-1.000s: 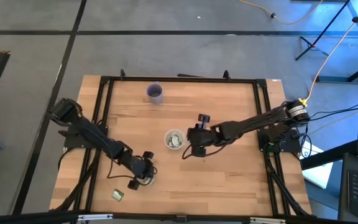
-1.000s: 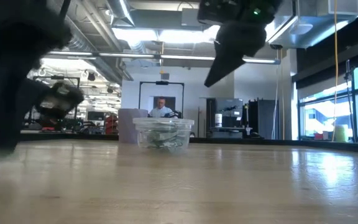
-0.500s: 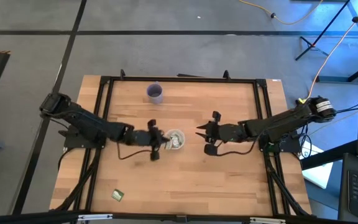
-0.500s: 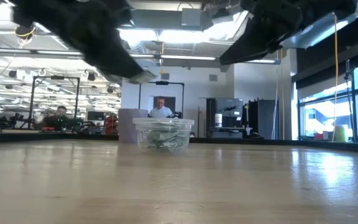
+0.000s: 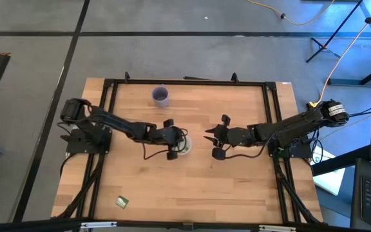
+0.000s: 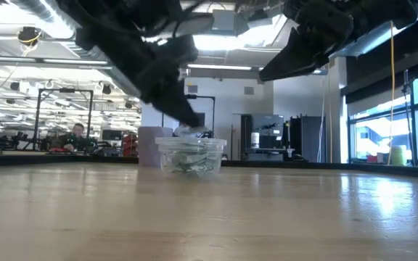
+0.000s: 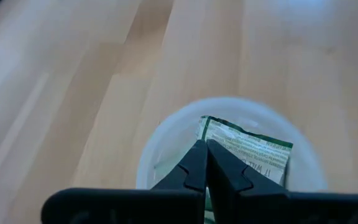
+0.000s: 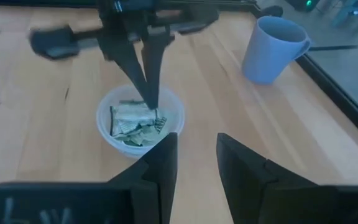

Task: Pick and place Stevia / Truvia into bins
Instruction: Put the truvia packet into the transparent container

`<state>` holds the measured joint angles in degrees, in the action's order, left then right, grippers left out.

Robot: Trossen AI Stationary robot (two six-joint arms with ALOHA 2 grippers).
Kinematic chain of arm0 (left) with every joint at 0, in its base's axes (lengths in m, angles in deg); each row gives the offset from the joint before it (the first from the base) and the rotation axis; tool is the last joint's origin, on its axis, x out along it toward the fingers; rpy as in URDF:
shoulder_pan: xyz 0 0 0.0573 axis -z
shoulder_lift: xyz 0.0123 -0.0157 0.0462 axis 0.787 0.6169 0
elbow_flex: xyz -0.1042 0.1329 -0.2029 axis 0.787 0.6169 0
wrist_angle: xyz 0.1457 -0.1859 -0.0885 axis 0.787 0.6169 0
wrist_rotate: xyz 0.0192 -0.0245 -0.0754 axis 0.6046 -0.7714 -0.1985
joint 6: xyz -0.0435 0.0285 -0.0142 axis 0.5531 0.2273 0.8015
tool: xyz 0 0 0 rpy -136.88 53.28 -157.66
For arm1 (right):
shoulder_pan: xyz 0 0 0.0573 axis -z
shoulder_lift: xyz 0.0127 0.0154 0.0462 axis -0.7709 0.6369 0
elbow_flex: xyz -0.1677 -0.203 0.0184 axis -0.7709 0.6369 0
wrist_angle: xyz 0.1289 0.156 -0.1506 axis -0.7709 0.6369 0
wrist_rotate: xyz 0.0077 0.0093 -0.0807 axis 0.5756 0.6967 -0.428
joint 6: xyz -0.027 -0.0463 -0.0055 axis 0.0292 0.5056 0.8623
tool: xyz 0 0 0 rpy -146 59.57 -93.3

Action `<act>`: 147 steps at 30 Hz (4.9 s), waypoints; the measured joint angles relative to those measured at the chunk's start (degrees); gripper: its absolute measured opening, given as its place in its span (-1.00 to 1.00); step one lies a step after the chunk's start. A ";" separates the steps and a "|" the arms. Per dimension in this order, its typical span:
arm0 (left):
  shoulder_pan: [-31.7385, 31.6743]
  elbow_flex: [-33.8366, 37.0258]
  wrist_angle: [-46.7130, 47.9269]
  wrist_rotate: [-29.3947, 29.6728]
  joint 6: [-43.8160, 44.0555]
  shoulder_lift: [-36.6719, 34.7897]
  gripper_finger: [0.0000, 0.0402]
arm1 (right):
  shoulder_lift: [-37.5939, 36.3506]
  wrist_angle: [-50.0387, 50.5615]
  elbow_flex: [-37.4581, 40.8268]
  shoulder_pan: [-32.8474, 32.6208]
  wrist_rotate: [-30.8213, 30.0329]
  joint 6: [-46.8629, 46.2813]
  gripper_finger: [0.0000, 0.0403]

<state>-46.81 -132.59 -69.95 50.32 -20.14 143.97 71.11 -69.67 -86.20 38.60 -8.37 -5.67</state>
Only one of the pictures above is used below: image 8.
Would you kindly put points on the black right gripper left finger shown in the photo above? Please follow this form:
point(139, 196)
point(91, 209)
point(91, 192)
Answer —
point(120, 205)

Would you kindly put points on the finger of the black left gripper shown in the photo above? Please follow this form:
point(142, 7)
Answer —
point(54, 42)
point(155, 68)

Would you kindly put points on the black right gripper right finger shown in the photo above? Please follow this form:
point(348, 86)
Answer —
point(275, 205)

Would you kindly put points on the green white sweetener packet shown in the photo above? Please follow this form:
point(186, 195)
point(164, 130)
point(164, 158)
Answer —
point(121, 126)
point(145, 138)
point(132, 112)
point(160, 124)

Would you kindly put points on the clear plastic bowl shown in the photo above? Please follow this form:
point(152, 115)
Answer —
point(102, 124)

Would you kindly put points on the lavender ceramic mug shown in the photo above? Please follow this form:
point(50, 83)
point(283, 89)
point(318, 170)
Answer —
point(266, 56)

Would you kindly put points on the black computer tower green lights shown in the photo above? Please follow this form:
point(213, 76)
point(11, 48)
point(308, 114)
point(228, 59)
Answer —
point(300, 4)

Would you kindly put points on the wooden workbench blue-grey legs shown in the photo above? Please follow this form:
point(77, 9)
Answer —
point(354, 7)

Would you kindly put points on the black frame clamp knob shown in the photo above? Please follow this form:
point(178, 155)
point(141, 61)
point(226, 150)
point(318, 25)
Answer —
point(272, 11)

